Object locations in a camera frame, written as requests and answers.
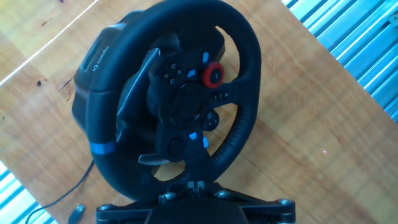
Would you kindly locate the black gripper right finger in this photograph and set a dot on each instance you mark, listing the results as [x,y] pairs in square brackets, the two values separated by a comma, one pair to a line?
[224,194]

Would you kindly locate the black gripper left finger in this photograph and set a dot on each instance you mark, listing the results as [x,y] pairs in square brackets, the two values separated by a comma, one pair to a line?
[168,194]

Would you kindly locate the black racing steering wheel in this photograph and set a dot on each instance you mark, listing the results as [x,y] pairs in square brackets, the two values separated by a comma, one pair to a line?
[250,77]

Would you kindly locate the brown wooden board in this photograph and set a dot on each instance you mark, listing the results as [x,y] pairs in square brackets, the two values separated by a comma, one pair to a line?
[311,124]

